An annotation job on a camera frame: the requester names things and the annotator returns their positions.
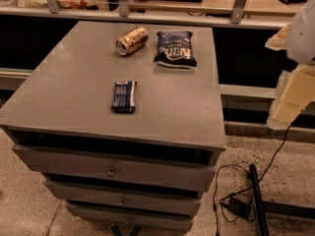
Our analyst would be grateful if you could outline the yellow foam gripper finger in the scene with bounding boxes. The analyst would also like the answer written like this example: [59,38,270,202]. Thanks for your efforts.
[267,64,315,130]
[265,25,289,51]

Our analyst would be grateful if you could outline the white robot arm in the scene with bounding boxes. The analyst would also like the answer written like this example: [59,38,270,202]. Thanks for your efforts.
[265,0,315,130]

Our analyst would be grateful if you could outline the blue rxbar wrapper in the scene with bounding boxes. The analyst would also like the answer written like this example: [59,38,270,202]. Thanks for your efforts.
[111,81,137,114]

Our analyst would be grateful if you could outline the dark blue chips bag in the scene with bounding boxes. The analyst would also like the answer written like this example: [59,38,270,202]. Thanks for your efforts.
[155,31,197,69]

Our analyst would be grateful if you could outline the black metal floor stand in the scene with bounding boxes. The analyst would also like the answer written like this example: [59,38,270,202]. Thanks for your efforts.
[249,164,315,236]

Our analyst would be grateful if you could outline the black power adapter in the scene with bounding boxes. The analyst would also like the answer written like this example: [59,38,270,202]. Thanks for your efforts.
[228,198,251,219]

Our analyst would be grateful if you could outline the gold soda can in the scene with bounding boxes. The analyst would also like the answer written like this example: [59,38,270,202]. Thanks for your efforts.
[115,27,149,56]

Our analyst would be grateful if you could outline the grey drawer cabinet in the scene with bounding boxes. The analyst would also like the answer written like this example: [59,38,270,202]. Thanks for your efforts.
[0,22,225,220]

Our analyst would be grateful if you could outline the middle grey drawer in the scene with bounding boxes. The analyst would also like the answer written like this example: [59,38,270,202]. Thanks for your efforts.
[45,180,201,217]

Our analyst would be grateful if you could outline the grey drawer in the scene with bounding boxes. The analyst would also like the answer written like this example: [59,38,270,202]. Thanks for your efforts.
[66,203,193,231]
[13,145,215,192]
[45,180,201,217]

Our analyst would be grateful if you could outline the top grey drawer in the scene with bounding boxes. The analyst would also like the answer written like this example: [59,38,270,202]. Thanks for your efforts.
[13,145,215,192]

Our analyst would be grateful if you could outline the bottom grey drawer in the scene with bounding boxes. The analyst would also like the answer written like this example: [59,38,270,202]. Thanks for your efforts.
[66,203,193,231]

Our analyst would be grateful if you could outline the black cable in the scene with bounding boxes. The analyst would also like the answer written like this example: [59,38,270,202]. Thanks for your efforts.
[212,125,291,236]

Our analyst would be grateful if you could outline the grey metal railing frame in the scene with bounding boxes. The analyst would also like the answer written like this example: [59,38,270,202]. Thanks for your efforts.
[0,0,303,29]

